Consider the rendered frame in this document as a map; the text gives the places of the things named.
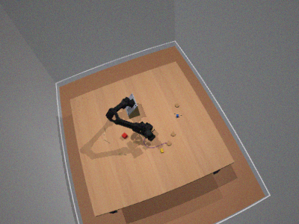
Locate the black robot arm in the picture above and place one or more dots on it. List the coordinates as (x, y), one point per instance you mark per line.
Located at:
(136, 127)

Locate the red cube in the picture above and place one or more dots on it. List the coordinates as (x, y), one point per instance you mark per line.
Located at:
(124, 136)

